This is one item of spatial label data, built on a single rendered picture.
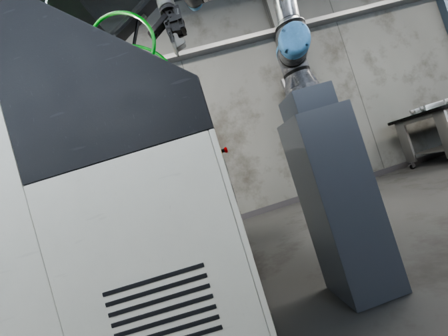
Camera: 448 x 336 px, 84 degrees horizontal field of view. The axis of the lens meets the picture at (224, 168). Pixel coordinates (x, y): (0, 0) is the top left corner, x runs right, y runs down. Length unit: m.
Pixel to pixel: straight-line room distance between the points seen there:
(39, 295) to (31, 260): 0.10
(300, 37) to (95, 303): 1.10
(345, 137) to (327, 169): 0.15
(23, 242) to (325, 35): 4.24
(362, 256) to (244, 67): 3.16
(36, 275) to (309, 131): 1.01
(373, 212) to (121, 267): 0.92
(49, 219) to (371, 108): 4.14
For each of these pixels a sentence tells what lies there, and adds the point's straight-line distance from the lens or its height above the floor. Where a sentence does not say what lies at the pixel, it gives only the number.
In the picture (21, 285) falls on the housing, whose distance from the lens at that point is 0.98.
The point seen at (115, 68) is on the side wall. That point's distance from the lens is 0.84.
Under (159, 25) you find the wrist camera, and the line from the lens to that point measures 1.26.
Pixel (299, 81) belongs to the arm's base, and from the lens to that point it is 1.15.
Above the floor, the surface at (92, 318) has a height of 0.37.
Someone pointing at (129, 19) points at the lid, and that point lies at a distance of 1.69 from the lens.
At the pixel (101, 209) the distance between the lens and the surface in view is 0.80.
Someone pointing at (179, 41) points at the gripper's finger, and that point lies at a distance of 1.21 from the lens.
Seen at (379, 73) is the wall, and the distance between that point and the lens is 4.62.
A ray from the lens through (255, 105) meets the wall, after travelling 3.67.
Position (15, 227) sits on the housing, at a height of 0.68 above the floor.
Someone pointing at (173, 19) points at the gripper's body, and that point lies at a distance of 1.24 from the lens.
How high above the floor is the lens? 0.65
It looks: 2 degrees up
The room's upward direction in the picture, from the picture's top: 17 degrees counter-clockwise
